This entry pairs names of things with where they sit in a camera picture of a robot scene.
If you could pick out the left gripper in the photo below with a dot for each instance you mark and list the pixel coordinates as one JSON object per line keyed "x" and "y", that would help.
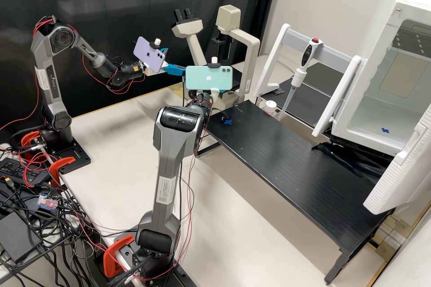
{"x": 163, "y": 68}

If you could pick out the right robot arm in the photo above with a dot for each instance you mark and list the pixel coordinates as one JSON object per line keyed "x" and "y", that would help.
{"x": 171, "y": 152}

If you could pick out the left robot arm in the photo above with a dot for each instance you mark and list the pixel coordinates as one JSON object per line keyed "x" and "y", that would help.
{"x": 47, "y": 75}

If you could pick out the cream microscope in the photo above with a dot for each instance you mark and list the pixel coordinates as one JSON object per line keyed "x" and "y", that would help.
{"x": 195, "y": 28}

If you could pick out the white-capped bottle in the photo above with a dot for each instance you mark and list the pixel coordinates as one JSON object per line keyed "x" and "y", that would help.
{"x": 271, "y": 105}

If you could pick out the pipette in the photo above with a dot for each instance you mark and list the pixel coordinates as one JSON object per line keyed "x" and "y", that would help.
{"x": 308, "y": 53}

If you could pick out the red clamp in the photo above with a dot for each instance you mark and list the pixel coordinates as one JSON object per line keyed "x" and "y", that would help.
{"x": 62, "y": 164}
{"x": 30, "y": 139}
{"x": 112, "y": 256}

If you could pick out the long black ribbed platform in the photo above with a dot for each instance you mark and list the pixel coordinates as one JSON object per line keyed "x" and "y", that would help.
{"x": 289, "y": 166}

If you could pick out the white pipette stand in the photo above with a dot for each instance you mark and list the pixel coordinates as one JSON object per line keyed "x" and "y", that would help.
{"x": 340, "y": 95}

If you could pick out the black power adapter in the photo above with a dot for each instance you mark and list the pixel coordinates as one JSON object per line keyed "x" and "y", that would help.
{"x": 20, "y": 171}

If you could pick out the small circuit board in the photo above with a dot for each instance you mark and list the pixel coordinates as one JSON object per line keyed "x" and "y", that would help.
{"x": 46, "y": 201}

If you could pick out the white incubator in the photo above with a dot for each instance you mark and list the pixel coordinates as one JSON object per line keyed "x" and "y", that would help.
{"x": 377, "y": 31}

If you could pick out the black box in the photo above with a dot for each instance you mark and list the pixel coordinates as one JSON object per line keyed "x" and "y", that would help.
{"x": 17, "y": 236}

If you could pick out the incubator door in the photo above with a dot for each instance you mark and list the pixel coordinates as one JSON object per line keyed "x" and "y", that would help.
{"x": 400, "y": 179}

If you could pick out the left wrist camera phone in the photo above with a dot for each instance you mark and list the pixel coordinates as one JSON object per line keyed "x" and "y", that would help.
{"x": 148, "y": 52}

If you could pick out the wrist camera phone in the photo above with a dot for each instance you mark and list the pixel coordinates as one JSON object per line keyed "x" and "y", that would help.
{"x": 208, "y": 76}
{"x": 148, "y": 52}

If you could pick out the right wrist camera phone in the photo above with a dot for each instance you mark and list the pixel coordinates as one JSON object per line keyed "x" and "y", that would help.
{"x": 208, "y": 76}

